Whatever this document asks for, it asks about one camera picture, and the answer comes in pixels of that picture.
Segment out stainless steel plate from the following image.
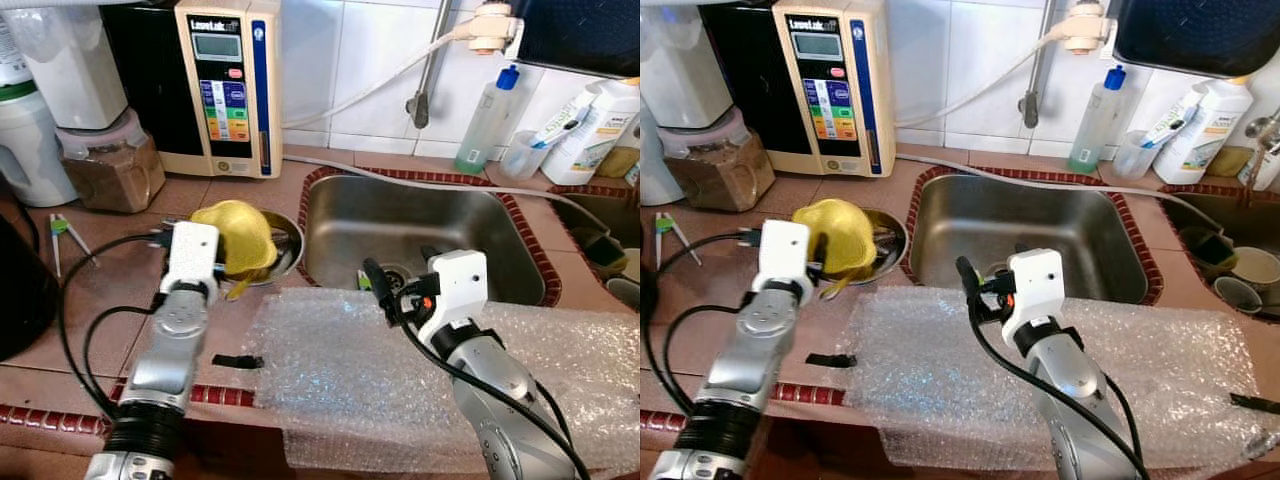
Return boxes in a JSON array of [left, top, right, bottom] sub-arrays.
[[224, 207, 305, 287], [829, 207, 910, 287]]

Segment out yellow plastic bowl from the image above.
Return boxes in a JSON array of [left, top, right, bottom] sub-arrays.
[[792, 197, 882, 283], [189, 199, 280, 283]]

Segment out stainless steel sink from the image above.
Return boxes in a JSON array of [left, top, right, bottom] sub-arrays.
[[904, 167, 1166, 308], [299, 167, 563, 308], [547, 184, 641, 313], [1159, 182, 1280, 325]]

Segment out bubble wrap sheet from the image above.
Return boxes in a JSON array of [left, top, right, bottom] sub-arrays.
[[238, 287, 641, 474], [833, 288, 1273, 473]]

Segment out clear soap bottle blue cap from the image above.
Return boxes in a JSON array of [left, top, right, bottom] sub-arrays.
[[452, 64, 524, 177], [1064, 64, 1130, 177]]

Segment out black sponge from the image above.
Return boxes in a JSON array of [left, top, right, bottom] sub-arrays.
[[584, 231, 630, 272], [1179, 227, 1237, 272]]

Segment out metal faucet pipe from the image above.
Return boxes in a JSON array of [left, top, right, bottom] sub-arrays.
[[404, 0, 463, 130], [1017, 0, 1073, 130]]

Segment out blue white toothbrush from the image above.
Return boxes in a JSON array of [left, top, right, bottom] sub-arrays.
[[528, 98, 593, 152], [1139, 91, 1208, 150]]

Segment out grey bowl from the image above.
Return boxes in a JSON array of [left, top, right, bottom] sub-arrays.
[[604, 275, 641, 312], [1212, 276, 1264, 317]]

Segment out large white detergent bottle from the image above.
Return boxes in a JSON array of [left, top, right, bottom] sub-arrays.
[[1151, 77, 1257, 185], [540, 77, 641, 187]]

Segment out yellow sponge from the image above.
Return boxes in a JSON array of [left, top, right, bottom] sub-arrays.
[[596, 145, 641, 182], [1204, 147, 1263, 182]]

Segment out black electric kettle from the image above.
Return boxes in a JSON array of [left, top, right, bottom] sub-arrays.
[[0, 180, 61, 363], [640, 262, 663, 353]]

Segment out cream faucet diverter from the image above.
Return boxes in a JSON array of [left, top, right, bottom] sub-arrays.
[[466, 0, 527, 57], [1061, 0, 1121, 57]]

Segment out cream black water ioniser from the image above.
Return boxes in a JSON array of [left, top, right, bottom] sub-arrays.
[[700, 0, 899, 180], [100, 0, 285, 180]]

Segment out green white training chopsticks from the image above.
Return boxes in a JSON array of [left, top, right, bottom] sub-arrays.
[[654, 211, 694, 267], [47, 212, 100, 280]]

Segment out white jug green lid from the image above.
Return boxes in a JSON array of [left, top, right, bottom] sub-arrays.
[[640, 100, 669, 207], [0, 80, 79, 209]]

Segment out jar of brown powder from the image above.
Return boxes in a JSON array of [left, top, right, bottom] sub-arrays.
[[662, 105, 778, 214], [55, 108, 168, 215]]

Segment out steel ladle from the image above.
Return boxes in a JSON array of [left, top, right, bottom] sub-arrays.
[[1244, 108, 1280, 193]]

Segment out translucent white container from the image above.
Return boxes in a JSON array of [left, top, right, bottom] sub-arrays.
[[0, 5, 131, 131], [640, 5, 738, 130]]

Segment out white labelled bottle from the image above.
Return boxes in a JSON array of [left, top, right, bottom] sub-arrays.
[[0, 15, 36, 91]]

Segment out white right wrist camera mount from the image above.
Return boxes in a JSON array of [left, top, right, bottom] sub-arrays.
[[999, 247, 1067, 347], [414, 249, 490, 347]]

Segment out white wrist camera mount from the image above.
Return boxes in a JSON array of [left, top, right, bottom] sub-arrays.
[[750, 219, 814, 304], [414, 249, 490, 347], [158, 221, 222, 303], [999, 247, 1067, 347]]

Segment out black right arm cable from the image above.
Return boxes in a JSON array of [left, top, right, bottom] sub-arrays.
[[965, 288, 1153, 480], [383, 288, 593, 480]]

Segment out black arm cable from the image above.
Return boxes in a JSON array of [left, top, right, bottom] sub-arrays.
[[965, 288, 1153, 480], [383, 288, 593, 480], [54, 230, 177, 423], [644, 230, 763, 423]]

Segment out grey drain hose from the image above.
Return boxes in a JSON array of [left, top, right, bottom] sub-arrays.
[[896, 151, 1227, 208], [283, 151, 613, 238]]

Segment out white ioniser hose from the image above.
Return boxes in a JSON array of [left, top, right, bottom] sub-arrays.
[[283, 25, 483, 132], [895, 25, 1078, 130]]

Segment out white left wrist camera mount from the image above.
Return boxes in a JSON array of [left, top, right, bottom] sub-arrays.
[[750, 219, 814, 304], [158, 221, 222, 303]]

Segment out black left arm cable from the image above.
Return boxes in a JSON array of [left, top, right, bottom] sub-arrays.
[[644, 230, 763, 423], [54, 230, 177, 423]]

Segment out black wall-mounted box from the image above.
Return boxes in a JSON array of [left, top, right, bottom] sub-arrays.
[[1111, 0, 1280, 80], [514, 0, 641, 80]]

